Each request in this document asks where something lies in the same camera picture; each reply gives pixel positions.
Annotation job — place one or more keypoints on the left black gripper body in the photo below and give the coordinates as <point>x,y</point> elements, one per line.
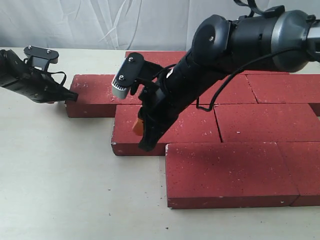
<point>36,85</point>

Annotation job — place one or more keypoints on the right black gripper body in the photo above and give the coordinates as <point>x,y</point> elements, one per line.
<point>177,90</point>

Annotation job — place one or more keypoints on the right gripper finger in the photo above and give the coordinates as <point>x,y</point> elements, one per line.
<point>152,133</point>
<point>138,127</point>

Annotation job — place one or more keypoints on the red brick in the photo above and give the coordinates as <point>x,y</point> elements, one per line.
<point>281,122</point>
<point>238,91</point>
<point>303,162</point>
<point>192,126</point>
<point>162,58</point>
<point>95,98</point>
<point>286,89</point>
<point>227,175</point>
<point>254,72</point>

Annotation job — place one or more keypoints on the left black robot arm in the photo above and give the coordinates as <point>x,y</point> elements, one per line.
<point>10,58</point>

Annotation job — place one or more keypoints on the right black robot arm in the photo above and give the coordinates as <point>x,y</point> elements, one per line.
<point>275,40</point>

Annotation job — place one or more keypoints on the white backdrop cloth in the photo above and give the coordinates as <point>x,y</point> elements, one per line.
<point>156,25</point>

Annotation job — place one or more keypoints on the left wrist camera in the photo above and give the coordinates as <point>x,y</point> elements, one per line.
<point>39,57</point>

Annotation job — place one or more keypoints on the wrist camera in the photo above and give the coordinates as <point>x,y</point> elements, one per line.
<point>135,71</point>
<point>39,57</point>

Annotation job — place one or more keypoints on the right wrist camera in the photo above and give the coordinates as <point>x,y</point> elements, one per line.
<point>135,71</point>

